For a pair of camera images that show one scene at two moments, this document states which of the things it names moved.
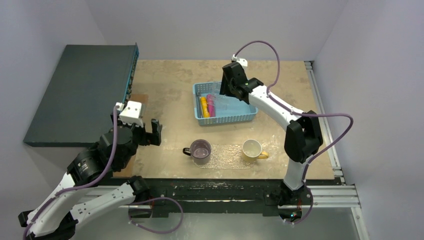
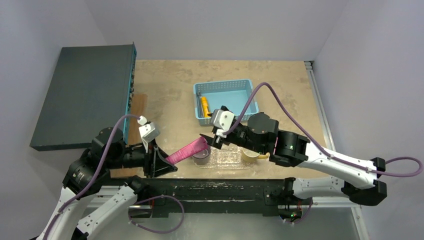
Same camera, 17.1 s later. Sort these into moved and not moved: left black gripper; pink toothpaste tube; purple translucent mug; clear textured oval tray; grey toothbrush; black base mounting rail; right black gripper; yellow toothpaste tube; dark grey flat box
Moved: left black gripper; pink toothpaste tube; right black gripper
Not moved: purple translucent mug; yellow toothpaste tube; clear textured oval tray; dark grey flat box; black base mounting rail; grey toothbrush
